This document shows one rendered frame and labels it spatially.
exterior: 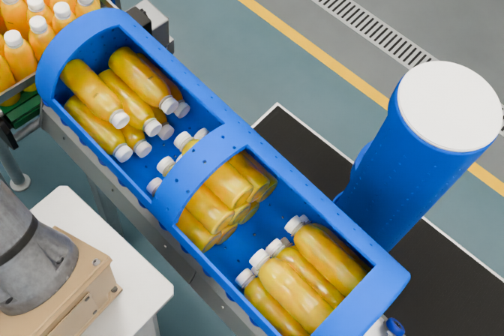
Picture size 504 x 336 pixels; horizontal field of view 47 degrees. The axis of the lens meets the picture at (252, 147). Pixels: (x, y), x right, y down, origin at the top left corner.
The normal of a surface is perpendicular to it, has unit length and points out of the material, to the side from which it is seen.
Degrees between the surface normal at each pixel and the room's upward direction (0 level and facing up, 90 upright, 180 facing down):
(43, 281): 32
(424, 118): 0
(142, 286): 0
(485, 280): 0
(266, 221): 28
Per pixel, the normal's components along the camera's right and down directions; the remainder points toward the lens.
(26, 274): 0.37, 0.02
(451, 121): 0.11, -0.48
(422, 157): -0.49, 0.74
